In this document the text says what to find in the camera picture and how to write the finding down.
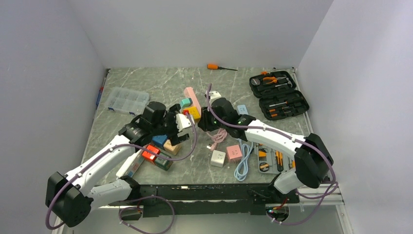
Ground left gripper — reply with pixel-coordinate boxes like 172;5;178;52
151;104;189;145

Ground blue power strip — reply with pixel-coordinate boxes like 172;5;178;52
237;104;249;115

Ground beige cube plug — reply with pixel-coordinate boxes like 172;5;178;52
163;140;181;156

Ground yellow cube plug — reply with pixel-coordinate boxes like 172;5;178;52
187;106;201;122

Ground pink power strip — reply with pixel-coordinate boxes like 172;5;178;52
184;87;202;116

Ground clear screw box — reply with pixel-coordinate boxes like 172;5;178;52
104;87;150;116

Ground white power strip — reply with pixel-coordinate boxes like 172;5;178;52
116;150;145;178

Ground pink cube plug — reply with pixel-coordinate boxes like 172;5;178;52
226;145;243;162

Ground white cube plug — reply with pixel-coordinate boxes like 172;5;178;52
210;150;226;168

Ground black tool case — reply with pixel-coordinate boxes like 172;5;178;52
249;71;310;121

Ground light blue cable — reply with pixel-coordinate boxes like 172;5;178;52
233;139;254;181

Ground grey tool tray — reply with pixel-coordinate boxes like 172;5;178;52
254;143;296;175

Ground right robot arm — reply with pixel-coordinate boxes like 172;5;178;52
198;97;335;202

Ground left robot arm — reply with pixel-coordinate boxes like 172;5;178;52
45;101;195;230

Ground blue cube plug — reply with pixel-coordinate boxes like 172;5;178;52
152;135;168;149

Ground red cube plug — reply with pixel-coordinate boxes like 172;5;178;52
141;144;161;164

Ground teal small plug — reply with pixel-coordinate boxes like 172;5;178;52
179;97;193;109

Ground green cube plug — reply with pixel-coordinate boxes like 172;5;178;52
154;156;173;171

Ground orange screwdriver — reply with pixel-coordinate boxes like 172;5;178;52
207;64;238;71

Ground blue pen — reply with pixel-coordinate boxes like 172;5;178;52
95;78;106;108

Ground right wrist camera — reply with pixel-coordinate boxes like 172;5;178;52
205;91;222;102

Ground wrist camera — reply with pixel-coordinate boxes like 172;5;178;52
175;113;195;134
205;91;222;102

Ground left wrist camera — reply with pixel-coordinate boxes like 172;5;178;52
175;113;195;134

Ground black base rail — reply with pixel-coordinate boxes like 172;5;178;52
109;182;300;217

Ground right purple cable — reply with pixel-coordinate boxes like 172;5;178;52
205;83;339;226

